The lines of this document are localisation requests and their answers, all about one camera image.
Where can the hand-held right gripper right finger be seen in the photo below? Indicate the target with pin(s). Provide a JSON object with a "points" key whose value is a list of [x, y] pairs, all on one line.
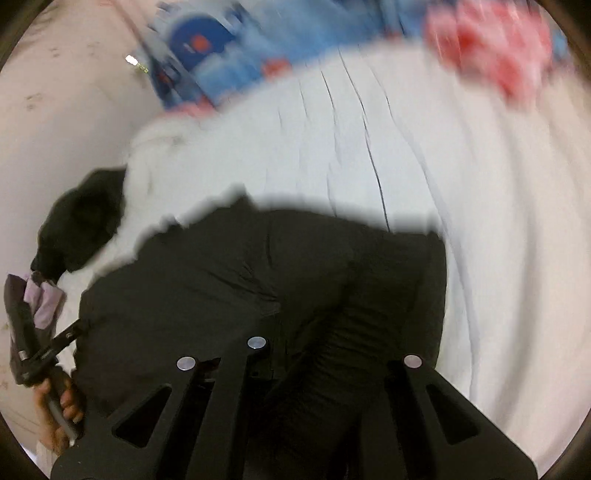
{"points": [[415, 392]]}

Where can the black garment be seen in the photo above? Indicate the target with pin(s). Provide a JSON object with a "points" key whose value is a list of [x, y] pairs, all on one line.
{"points": [[78, 221]]}

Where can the white wall socket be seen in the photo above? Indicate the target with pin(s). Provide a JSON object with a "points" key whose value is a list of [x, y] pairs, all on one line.
{"points": [[131, 59]]}

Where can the pink and red patterned cloth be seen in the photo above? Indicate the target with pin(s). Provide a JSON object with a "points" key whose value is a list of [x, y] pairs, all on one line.
{"points": [[489, 50]]}

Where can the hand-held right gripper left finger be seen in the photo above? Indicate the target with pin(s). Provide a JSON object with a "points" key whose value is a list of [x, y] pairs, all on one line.
{"points": [[240, 378]]}

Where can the person's left hand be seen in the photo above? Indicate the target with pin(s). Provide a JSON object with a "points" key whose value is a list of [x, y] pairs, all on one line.
{"points": [[71, 408]]}

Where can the pinkish lilac garment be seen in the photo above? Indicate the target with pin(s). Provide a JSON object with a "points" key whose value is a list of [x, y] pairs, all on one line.
{"points": [[46, 300]]}

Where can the white striped duvet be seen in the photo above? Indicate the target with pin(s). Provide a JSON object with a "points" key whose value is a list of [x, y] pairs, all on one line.
{"points": [[461, 184]]}

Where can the black padded jacket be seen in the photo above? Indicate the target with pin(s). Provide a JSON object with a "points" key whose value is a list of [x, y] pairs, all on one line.
{"points": [[277, 267]]}

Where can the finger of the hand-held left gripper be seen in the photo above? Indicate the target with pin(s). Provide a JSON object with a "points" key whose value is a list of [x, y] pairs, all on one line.
{"points": [[60, 339], [19, 323]]}

